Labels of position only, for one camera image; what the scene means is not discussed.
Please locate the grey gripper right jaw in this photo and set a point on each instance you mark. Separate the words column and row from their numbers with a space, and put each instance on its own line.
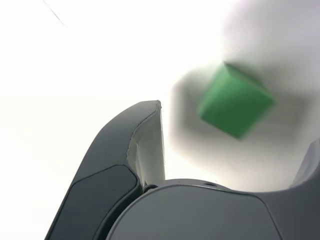
column 200, row 215

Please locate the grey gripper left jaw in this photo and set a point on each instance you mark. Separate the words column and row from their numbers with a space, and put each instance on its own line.
column 105, row 175

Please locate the green cube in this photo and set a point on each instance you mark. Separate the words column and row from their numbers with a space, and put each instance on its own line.
column 235, row 105

